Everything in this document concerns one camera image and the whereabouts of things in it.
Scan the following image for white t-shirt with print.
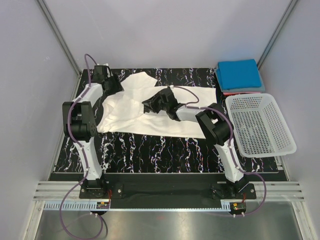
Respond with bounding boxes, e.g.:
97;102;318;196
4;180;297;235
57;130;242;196
97;72;205;139

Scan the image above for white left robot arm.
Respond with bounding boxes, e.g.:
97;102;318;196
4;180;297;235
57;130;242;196
62;75;124;198

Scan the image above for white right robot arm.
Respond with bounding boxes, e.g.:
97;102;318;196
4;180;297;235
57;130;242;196
142;87;249;199

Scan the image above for folded pink t-shirt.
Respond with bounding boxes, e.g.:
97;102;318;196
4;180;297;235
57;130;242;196
223;91;261;97

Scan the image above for folded blue t-shirt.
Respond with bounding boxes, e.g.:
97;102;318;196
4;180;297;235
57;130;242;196
217;59;262;90

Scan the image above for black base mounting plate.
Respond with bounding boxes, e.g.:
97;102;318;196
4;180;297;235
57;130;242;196
79;173;257;207

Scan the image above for white plastic laundry basket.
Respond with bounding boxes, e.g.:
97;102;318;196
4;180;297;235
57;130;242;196
225;93;297;158

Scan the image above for left aluminium corner post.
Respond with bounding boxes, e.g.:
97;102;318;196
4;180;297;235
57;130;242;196
35;0;82;77

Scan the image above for aluminium corner post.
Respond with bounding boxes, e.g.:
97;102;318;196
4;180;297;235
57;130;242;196
35;0;82;77
257;0;300;70

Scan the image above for aluminium frame rail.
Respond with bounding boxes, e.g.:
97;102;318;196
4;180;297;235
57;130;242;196
33;181;304;202

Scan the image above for white slotted cable duct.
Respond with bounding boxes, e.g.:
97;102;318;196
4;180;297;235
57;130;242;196
44;201;231;212

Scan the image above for right aluminium corner post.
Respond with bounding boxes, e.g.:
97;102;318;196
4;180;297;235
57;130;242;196
257;0;300;70

